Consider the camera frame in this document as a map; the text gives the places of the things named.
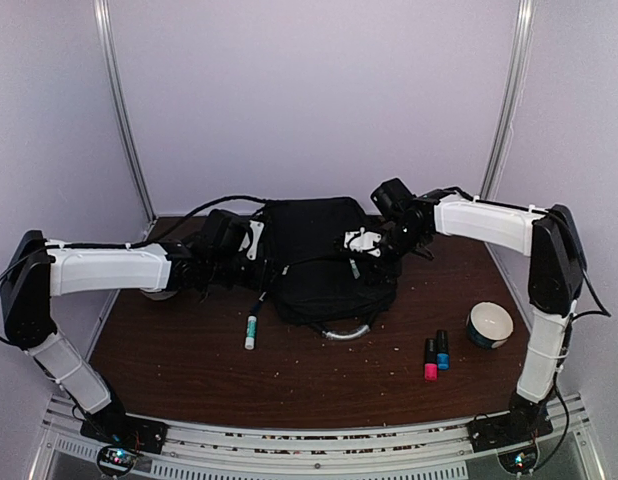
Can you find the small black pen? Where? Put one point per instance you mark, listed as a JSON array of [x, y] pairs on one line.
[[257, 307]]

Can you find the thin green white pen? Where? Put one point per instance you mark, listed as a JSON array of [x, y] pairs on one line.
[[354, 268]]

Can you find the black student backpack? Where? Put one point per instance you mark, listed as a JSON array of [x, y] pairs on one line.
[[309, 243]]

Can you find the blue capped black highlighter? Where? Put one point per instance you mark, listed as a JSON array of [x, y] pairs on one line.
[[442, 350]]

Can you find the pink capped black highlighter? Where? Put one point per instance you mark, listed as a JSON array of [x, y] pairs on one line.
[[430, 360]]

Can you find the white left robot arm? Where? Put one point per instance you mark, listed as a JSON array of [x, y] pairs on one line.
[[43, 273]]

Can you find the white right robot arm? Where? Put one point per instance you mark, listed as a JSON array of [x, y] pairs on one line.
[[557, 269]]

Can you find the blue white ceramic bowl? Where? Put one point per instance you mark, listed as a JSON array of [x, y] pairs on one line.
[[489, 325]]

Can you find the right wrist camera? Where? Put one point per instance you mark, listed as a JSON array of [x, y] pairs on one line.
[[392, 198]]

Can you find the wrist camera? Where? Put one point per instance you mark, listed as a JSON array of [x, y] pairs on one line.
[[392, 198], [222, 232]]

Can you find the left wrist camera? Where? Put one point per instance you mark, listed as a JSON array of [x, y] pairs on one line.
[[222, 232]]

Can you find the right aluminium corner post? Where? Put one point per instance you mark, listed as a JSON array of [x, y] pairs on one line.
[[513, 87]]

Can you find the aluminium corner post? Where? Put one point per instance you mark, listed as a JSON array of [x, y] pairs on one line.
[[513, 87], [122, 118]]

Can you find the left aluminium corner post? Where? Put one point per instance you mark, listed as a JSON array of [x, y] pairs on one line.
[[122, 118]]

